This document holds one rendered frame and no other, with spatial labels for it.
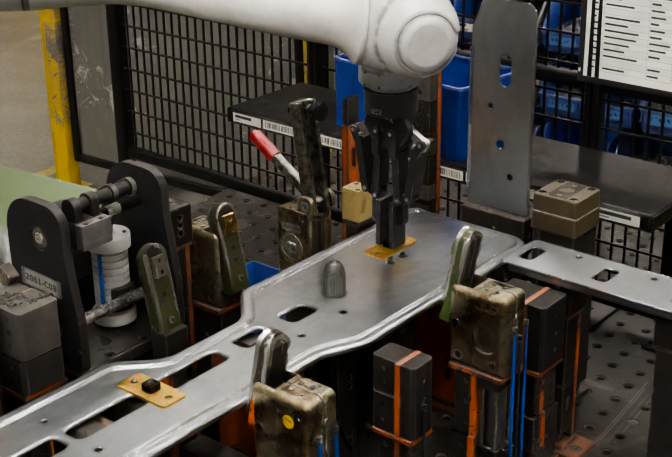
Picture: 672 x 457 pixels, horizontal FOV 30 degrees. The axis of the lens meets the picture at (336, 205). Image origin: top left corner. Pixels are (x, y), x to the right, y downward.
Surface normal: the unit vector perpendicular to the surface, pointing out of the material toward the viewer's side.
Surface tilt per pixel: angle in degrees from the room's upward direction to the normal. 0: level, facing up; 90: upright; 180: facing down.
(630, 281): 0
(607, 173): 0
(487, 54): 90
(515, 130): 90
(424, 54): 91
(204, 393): 0
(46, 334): 90
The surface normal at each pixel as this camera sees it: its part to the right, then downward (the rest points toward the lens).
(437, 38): 0.28, 0.38
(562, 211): -0.64, 0.27
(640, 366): -0.01, -0.93
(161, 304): 0.75, 0.04
